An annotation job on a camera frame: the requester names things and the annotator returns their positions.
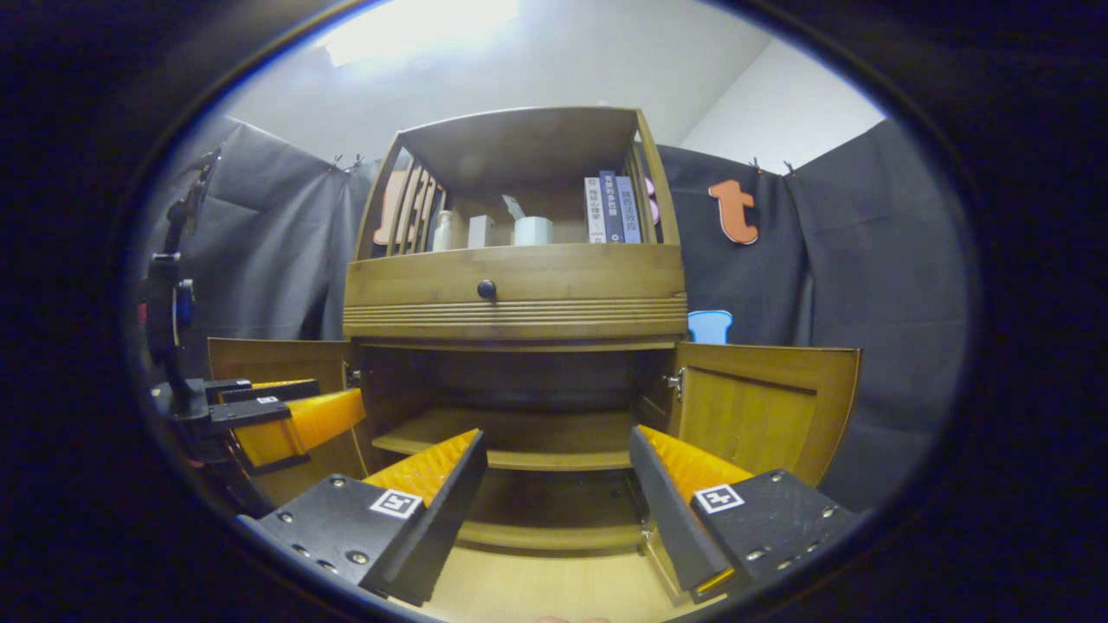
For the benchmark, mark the small white box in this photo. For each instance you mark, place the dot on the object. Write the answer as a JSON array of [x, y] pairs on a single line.
[[480, 232]]

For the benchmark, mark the black backdrop cloth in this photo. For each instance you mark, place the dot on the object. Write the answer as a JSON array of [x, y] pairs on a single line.
[[866, 260]]

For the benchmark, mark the metal door hinge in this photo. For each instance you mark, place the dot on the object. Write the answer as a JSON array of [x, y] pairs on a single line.
[[673, 381], [353, 375]]

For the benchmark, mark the white book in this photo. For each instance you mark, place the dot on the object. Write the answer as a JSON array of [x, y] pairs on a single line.
[[595, 212]]

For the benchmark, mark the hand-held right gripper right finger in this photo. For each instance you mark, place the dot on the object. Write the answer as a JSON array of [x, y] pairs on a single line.
[[662, 510]]

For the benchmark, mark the small pale bottle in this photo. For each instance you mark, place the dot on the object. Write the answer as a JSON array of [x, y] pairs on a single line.
[[442, 232]]

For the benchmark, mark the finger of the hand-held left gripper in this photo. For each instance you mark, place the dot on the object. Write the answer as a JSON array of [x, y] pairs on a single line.
[[320, 420], [229, 389]]

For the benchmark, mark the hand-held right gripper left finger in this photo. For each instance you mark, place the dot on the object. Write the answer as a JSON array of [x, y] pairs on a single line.
[[450, 519]]

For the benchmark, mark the black round drawer knob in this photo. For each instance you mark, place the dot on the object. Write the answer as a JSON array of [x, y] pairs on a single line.
[[486, 290]]

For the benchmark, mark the wooden cabinet drawer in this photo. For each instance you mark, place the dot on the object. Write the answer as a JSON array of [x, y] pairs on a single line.
[[589, 277]]

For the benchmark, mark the white tissue holder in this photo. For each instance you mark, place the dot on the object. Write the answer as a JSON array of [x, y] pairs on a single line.
[[532, 229]]

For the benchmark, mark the wooden inner cabinet shelf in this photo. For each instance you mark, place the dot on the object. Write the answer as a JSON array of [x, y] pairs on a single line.
[[537, 437]]

